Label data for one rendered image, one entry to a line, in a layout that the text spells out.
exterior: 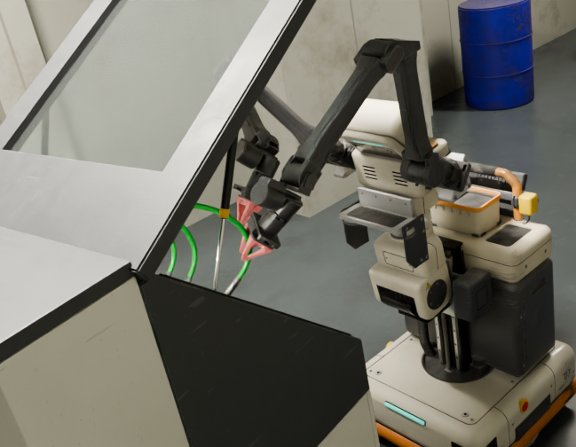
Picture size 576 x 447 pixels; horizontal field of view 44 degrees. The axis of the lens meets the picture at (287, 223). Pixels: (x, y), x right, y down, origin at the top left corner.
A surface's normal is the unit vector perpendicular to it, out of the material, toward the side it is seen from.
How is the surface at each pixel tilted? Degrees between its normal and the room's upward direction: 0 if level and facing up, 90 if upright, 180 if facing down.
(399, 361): 0
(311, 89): 90
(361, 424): 90
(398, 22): 90
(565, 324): 0
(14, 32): 90
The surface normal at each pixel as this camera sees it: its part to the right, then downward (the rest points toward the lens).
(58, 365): 0.77, 0.14
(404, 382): -0.18, -0.89
